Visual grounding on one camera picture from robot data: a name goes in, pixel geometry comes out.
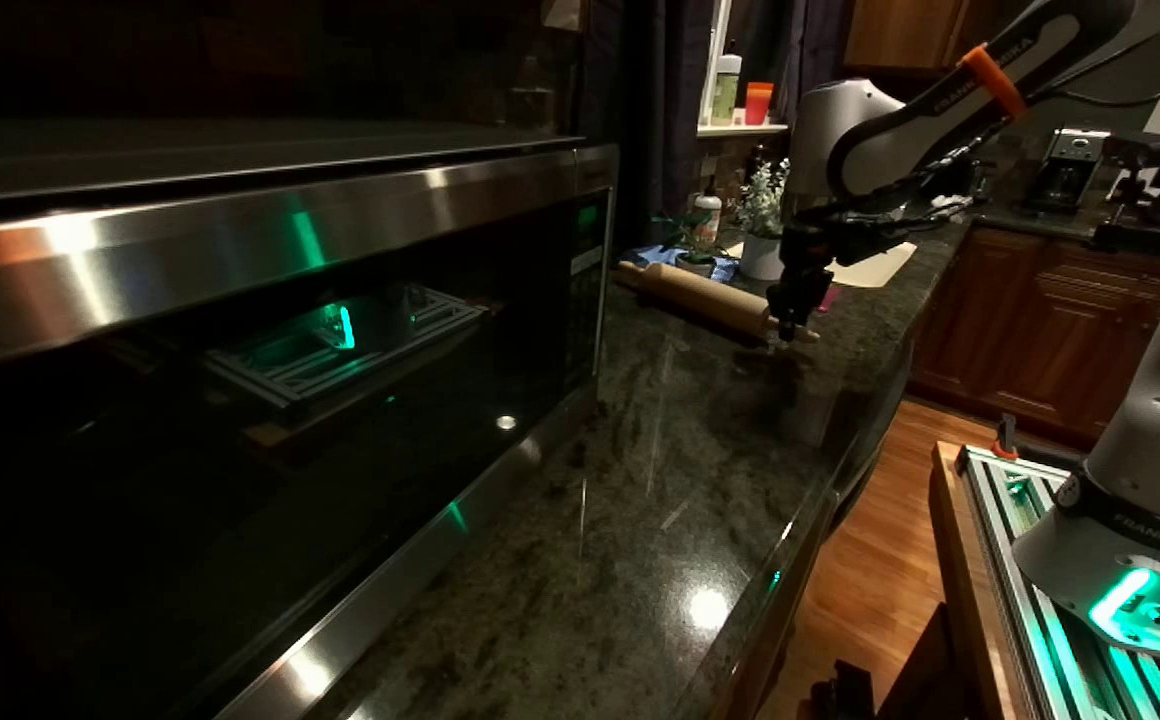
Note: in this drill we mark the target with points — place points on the black coffee maker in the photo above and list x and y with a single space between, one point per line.
1064 171

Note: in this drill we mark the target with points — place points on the wooden rolling pin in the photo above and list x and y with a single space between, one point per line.
715 302

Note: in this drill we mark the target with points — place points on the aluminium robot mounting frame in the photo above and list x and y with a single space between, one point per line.
1045 601

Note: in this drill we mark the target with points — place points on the blue cloth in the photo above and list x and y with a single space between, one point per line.
647 258

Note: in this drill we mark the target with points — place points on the stainless steel toaster oven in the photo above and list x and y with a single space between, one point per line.
207 264

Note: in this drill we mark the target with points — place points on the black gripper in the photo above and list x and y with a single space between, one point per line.
807 255

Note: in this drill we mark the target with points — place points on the wooden wall cabinet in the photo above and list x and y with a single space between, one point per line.
906 34

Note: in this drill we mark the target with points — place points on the dark curtain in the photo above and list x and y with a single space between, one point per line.
667 107
813 43

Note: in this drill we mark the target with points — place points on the wooden base cabinet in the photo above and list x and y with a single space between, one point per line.
1034 335

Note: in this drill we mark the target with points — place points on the white window sill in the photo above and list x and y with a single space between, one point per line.
741 130

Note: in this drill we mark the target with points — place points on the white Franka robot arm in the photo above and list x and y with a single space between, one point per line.
874 134

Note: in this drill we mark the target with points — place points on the white cutting board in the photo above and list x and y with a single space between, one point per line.
883 264

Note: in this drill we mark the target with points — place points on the green soap bottle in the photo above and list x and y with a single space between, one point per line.
726 89

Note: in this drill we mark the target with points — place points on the orange cup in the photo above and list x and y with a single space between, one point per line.
756 103

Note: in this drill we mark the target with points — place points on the white crumpled cloth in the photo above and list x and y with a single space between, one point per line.
953 205

